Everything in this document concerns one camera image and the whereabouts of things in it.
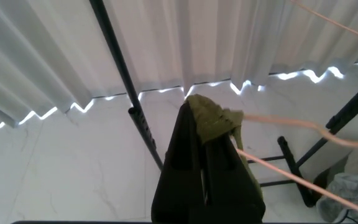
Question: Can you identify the pink clothes hanger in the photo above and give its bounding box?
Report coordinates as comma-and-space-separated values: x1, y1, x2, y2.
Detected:
235, 114, 358, 220
290, 0, 358, 44

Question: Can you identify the green long-sleeved shirt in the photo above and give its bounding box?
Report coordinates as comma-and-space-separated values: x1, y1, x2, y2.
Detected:
185, 94, 264, 202

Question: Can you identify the black clothes rack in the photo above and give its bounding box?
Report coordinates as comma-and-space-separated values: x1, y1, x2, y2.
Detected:
88, 0, 358, 208

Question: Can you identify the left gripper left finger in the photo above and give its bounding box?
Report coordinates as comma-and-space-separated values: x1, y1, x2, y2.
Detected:
151, 102, 206, 223

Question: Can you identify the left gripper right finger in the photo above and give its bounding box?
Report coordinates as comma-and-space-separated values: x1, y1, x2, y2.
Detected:
203, 136, 265, 223

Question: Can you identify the white curtain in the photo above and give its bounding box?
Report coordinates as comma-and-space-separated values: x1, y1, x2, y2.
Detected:
0, 0, 358, 128

